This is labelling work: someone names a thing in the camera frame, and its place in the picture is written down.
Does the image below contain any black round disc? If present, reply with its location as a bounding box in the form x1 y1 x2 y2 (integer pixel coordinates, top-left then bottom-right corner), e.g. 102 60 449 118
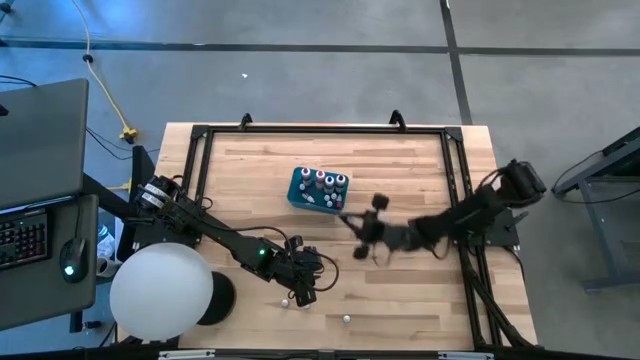
196 270 238 327

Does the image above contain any black desk support beam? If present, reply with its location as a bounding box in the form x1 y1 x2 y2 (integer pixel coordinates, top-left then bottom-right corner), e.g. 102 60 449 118
81 171 139 221

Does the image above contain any clear plastic bottle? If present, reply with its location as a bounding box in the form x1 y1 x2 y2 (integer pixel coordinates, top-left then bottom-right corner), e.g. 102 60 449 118
96 223 117 259

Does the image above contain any white sphere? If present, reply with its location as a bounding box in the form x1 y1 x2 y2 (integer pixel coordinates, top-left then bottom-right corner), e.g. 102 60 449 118
109 242 215 343

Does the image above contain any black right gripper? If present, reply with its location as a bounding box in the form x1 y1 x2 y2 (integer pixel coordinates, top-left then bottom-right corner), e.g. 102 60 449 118
339 192 391 261

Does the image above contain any teal plastic bin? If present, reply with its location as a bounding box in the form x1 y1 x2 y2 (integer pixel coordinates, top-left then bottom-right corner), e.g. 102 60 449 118
286 165 351 216

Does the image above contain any backlit black keyboard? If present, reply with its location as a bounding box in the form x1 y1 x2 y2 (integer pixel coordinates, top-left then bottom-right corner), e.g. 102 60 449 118
0 208 50 272

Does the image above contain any white cup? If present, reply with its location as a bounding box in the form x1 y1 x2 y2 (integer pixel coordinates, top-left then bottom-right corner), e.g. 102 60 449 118
95 256 122 279

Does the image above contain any yellow power cable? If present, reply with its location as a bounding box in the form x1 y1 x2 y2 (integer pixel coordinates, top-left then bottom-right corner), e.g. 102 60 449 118
69 0 140 145

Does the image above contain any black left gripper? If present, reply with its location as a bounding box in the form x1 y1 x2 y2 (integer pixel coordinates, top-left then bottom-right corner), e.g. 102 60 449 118
267 233 326 308

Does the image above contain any grey laptop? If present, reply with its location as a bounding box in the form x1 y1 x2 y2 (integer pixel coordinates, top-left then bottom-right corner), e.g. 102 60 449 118
0 78 91 211

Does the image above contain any silver metal bracket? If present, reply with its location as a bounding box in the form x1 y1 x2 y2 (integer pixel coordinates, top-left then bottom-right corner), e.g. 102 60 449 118
158 349 216 360
438 351 495 360

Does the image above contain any grey side desk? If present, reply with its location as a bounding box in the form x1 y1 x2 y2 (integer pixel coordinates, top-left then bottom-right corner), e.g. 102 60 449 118
0 193 100 332

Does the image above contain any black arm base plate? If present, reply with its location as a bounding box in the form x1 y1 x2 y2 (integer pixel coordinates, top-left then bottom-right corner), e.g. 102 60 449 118
119 202 207 262
447 206 530 250

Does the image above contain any black upright post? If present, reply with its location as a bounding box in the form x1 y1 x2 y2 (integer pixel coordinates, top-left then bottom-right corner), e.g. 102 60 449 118
129 144 157 201

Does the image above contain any grey metal stand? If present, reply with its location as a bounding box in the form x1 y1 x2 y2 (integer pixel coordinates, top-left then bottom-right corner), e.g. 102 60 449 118
551 126 640 292

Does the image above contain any black computer mouse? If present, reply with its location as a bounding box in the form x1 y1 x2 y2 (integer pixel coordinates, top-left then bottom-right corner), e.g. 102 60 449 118
59 236 89 285

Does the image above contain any black aluminium table frame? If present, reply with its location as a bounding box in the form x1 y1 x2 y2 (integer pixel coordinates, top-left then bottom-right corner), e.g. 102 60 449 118
178 109 540 351

